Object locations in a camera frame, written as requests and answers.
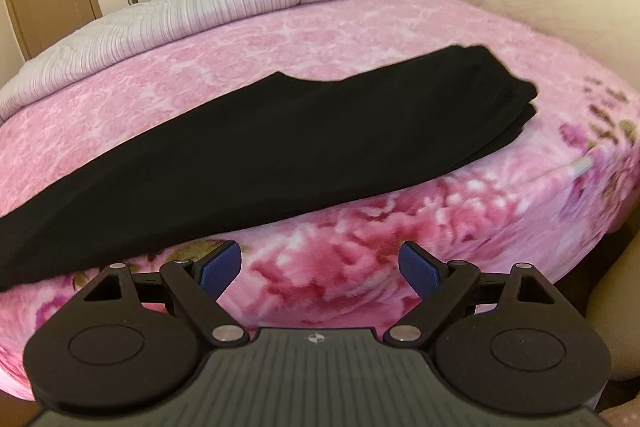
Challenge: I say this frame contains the black pants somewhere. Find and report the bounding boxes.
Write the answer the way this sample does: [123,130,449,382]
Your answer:
[0,44,540,294]

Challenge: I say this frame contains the white plastic bucket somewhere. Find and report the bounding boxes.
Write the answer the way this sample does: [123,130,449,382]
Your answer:
[589,252,640,383]

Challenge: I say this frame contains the pink floral blanket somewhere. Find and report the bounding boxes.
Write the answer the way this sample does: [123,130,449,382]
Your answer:
[0,0,640,403]

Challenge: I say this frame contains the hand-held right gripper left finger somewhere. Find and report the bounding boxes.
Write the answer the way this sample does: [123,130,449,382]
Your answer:
[75,240,251,349]

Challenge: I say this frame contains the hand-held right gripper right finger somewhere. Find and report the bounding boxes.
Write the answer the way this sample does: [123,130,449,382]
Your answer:
[382,241,567,349]

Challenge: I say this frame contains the grey white striped quilt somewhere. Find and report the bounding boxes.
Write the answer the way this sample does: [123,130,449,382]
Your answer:
[0,0,440,122]

